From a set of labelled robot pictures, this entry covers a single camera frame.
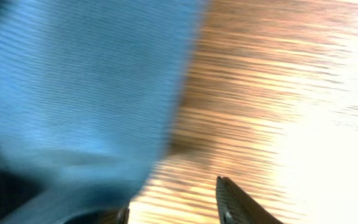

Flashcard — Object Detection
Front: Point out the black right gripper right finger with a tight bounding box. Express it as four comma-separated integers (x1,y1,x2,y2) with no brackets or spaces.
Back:
216,176,283,224

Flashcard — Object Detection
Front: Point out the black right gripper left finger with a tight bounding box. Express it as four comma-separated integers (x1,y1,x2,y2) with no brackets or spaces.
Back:
64,207,130,224

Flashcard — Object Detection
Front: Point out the blue polo shirt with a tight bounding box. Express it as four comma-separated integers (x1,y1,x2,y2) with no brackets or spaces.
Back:
0,0,207,223

